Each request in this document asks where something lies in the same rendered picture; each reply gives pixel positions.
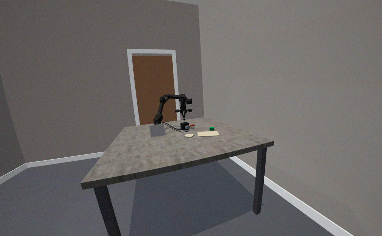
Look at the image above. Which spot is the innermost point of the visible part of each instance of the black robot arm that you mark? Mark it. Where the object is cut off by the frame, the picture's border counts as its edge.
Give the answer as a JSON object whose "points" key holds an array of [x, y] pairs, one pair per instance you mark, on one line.
{"points": [[158, 118]]}

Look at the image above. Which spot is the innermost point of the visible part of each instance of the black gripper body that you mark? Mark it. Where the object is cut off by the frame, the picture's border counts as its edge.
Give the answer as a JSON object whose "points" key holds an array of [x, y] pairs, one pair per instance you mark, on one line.
{"points": [[183, 108]]}

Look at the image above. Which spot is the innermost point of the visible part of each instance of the beige flat rectangular board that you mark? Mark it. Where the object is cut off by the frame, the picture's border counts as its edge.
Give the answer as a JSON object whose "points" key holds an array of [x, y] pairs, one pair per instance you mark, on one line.
{"points": [[208, 134]]}

